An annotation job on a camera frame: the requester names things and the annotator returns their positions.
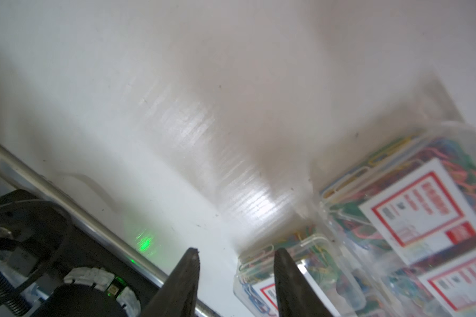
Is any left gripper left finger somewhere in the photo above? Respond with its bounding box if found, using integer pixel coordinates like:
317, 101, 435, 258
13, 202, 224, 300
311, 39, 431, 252
140, 248, 200, 317

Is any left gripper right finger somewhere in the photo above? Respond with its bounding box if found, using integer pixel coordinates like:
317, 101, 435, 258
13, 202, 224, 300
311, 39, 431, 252
274, 248, 332, 317

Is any paper clip box eighteenth removed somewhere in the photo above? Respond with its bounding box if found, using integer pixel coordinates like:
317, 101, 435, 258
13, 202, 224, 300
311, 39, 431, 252
234, 231, 366, 316

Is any paper clip box sixteenth removed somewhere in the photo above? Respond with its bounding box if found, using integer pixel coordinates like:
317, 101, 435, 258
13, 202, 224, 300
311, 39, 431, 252
382, 247, 476, 316

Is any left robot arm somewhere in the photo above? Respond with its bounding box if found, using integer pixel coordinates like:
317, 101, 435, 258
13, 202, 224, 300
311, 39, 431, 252
0, 190, 200, 316

